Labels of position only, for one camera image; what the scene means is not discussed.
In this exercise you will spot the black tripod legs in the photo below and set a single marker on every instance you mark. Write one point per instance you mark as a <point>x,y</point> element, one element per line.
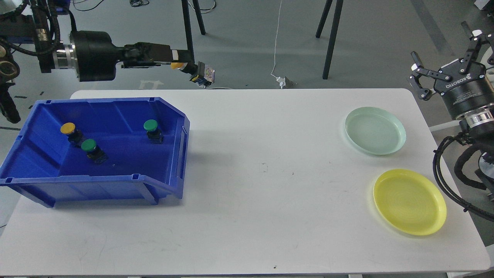
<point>333,32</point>
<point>187,22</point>

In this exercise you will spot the left black tripod legs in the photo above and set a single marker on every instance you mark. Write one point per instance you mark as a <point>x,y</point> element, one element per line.
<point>187,22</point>

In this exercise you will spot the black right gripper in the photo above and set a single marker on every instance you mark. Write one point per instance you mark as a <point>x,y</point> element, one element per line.
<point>463,90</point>

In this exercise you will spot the right black tripod legs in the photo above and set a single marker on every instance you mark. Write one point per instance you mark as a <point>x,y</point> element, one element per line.
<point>333,32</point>

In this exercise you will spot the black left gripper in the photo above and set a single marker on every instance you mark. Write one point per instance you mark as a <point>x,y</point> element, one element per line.
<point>93,55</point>

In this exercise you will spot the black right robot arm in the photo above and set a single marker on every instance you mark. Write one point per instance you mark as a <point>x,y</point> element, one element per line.
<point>474,167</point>

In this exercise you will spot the yellow plate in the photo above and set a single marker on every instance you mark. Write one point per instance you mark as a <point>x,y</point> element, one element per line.
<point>409,202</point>

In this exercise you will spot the yellow push button in bin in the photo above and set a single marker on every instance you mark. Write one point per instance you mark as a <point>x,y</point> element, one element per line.
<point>74,135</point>

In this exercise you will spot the green push button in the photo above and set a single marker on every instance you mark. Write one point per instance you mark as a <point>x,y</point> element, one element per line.
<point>93,151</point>
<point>153,132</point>

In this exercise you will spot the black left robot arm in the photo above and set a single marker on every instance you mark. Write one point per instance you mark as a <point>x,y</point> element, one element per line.
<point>46,30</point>

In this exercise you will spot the pale green plate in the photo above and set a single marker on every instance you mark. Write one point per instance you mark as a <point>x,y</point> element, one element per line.
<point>374,131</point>

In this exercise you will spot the blue plastic bin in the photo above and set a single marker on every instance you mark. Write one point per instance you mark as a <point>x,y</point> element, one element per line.
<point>44,167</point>

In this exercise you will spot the yellow push button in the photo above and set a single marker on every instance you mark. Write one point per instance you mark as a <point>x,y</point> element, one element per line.
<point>74,135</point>
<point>201,74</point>

